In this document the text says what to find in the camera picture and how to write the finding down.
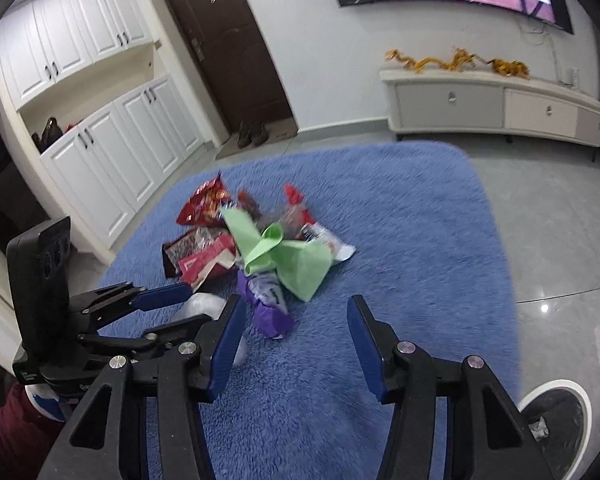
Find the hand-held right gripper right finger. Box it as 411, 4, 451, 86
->
346, 295, 558, 480

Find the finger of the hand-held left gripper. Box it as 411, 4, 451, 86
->
70, 282, 194, 333
77, 312, 222, 362

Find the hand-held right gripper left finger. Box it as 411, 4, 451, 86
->
37, 294, 247, 480

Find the clear plastic bag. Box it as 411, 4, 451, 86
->
172, 292, 248, 366

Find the purple snack wrapper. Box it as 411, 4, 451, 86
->
236, 270, 296, 338

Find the dark patterned snack wrapper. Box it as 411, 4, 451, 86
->
162, 227, 231, 278

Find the pink snack wrapper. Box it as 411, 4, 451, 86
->
177, 236, 237, 292

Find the green paper sheet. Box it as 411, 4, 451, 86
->
242, 224, 285, 276
221, 206, 261, 258
272, 240, 333, 303

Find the red snack bag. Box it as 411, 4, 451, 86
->
176, 174, 231, 226

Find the dark red snack wrapper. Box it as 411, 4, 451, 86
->
235, 189, 263, 221

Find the clear bag with red seal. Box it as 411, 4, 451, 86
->
275, 183, 322, 241

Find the person's left forearm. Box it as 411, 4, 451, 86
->
0, 382, 56, 480

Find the blue fluffy blanket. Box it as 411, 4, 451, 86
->
97, 141, 523, 480

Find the white base cupboard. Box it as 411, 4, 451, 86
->
40, 74, 206, 251

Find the brown handbag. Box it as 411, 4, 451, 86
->
32, 117, 65, 153

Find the dark brown door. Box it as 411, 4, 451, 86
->
160, 0, 296, 133

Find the white television cabinet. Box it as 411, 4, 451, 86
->
380, 67, 600, 163

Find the golden dragon figurine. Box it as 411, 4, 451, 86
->
385, 47, 483, 75

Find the golden tiger figurine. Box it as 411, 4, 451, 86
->
489, 58, 531, 80

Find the white wall cupboard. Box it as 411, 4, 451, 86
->
0, 0, 153, 106

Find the television cable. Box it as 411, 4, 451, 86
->
520, 14, 572, 86

